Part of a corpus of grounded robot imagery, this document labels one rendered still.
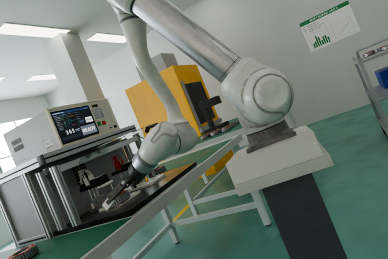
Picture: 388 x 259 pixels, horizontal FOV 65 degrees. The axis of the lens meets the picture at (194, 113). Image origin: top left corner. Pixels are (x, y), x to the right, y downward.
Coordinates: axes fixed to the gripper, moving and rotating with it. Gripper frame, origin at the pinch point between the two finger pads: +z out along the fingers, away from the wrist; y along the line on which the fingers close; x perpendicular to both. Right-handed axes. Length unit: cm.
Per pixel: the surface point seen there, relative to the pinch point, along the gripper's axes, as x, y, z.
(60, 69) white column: 315, 314, 202
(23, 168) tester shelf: 42.4, -4.7, 24.5
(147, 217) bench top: -14.4, 1.0, -4.6
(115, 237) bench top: -12.9, -17.7, -5.3
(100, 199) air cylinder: 11.0, 17.0, 25.1
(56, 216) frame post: 16.2, -3.3, 29.9
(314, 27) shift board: 41, 549, -112
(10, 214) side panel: 38, -4, 54
